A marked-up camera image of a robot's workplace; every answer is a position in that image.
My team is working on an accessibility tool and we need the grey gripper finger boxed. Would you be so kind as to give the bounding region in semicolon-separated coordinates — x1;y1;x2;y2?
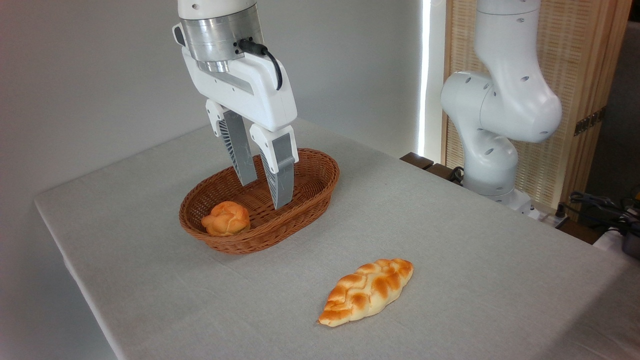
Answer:
205;99;259;187
249;123;300;210

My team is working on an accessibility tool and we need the black cable bundle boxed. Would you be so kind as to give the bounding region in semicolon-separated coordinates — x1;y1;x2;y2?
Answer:
556;190;640;236

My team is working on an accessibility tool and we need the round knotted bread roll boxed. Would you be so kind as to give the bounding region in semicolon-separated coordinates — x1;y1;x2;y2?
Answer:
201;201;251;237

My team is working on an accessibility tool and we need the light grey tablecloth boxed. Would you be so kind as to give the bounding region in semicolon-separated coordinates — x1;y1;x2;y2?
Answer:
34;117;640;360

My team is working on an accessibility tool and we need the dark metal screen hinge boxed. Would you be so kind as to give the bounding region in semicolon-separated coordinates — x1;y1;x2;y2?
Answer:
573;106;608;137

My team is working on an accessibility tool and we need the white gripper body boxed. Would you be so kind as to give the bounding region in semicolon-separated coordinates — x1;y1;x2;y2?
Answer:
181;46;299;133

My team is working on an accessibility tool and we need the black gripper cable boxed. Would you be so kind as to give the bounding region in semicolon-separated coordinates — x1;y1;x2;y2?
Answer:
235;38;284;91

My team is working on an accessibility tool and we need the dark wooden block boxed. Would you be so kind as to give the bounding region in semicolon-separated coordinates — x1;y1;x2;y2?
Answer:
425;162;464;187
400;152;435;171

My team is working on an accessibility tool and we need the long braided bread loaf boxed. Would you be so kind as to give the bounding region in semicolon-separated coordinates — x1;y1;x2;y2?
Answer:
318;258;415;328

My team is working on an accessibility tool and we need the brown wicker basket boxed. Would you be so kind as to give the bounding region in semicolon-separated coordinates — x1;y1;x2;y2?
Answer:
178;147;341;255

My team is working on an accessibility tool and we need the wooden rattan folding screen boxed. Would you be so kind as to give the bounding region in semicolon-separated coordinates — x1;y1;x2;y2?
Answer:
441;0;633;212

